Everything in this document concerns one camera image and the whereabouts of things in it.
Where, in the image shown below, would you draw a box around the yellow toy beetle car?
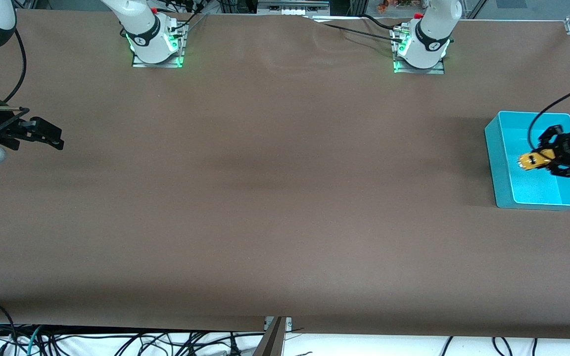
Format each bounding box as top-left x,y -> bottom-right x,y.
517,150 -> 557,172

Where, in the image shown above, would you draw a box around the teal plastic storage bin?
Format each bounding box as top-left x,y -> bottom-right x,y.
484,111 -> 570,210

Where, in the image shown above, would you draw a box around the orange plastic items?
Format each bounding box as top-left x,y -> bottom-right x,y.
376,0 -> 425,13

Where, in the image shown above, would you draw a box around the brown table cover sheet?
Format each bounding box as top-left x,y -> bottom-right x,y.
0,10 -> 570,340

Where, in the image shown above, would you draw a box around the white power strip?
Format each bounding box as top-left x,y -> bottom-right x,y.
257,0 -> 331,16

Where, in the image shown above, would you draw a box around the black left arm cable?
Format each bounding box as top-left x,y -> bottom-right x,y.
528,83 -> 570,149

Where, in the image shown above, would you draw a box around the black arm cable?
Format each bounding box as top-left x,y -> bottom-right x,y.
0,27 -> 28,107
528,83 -> 570,149

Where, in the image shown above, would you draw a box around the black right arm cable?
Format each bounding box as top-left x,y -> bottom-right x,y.
0,27 -> 28,107

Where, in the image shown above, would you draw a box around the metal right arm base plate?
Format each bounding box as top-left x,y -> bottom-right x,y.
132,22 -> 188,69

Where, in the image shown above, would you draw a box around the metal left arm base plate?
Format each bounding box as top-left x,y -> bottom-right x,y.
391,27 -> 446,75

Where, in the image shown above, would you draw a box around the black base connector cable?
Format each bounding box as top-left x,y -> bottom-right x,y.
167,0 -> 209,38

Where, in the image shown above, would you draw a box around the teal thin cable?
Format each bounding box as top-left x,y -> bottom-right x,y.
26,325 -> 44,356

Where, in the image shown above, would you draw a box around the short black power cable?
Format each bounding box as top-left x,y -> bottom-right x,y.
361,13 -> 405,31

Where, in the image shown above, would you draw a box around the long black power cable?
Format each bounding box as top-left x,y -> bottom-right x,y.
304,15 -> 405,43

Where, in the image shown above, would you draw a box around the tangled black cable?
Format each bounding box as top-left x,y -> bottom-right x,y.
43,328 -> 266,356

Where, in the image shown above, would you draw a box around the grey metal frame beam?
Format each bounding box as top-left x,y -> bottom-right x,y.
251,316 -> 288,356

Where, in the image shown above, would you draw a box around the small metal mounting bracket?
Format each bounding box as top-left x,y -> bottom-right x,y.
264,316 -> 293,332

